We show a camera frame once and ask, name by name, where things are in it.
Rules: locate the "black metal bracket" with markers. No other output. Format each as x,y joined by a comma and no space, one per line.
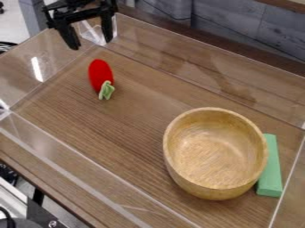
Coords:
40,216

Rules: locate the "wooden bowl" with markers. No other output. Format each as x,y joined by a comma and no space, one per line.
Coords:
215,153

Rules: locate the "clear acrylic tray wall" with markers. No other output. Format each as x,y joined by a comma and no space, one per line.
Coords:
91,152

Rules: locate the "red felt strawberry toy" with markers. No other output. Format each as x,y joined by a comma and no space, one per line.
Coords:
102,79

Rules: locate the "clear acrylic corner bracket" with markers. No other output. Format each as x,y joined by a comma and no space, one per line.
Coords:
91,33

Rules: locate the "green rectangular block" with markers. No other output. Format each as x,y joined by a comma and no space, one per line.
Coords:
269,184

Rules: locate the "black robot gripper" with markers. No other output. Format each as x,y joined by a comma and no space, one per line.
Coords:
76,10

